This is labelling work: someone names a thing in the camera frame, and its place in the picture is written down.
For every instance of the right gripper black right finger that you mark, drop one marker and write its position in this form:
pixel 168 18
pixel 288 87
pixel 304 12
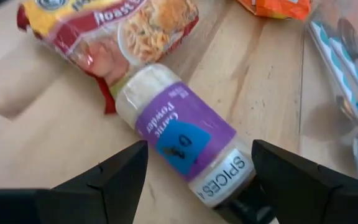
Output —
pixel 322 199

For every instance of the orange ramen packet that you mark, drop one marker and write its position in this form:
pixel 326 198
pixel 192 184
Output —
pixel 275 9

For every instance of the small iridescent metal spoon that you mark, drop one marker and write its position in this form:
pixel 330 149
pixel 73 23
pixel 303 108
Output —
pixel 343 107

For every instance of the clear plastic bin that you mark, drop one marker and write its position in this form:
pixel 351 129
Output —
pixel 322 93

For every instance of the black spoon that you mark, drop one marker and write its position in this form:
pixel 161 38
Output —
pixel 350 37

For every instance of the red ramen packet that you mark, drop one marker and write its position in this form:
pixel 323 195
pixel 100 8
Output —
pixel 120 31

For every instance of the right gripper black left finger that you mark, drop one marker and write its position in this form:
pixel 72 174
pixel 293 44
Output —
pixel 73 205

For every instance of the purple label garlic powder jar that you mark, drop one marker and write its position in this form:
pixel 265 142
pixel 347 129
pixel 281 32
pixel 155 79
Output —
pixel 182 130

